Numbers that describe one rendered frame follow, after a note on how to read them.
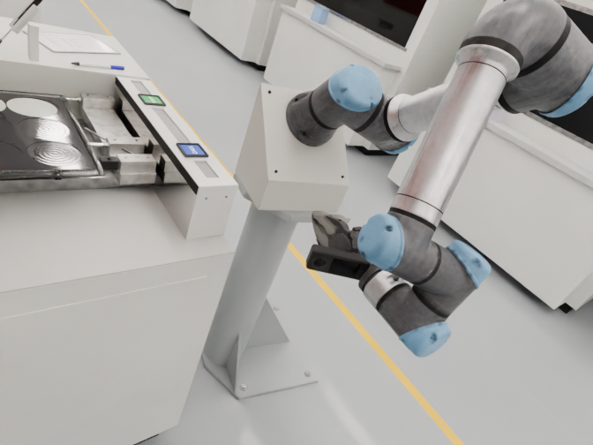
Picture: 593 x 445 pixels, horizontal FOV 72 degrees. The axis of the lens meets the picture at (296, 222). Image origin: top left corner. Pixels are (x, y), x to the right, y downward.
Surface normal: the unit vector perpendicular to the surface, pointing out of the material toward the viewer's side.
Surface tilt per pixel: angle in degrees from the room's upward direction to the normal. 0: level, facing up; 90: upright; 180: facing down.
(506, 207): 90
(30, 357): 90
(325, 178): 42
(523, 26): 55
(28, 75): 90
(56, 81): 90
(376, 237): 74
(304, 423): 0
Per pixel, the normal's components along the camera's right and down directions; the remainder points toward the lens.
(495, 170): -0.76, 0.11
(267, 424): 0.33, -0.79
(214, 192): 0.55, 0.61
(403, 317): -0.67, -0.18
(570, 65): 0.18, 0.52
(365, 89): 0.41, -0.22
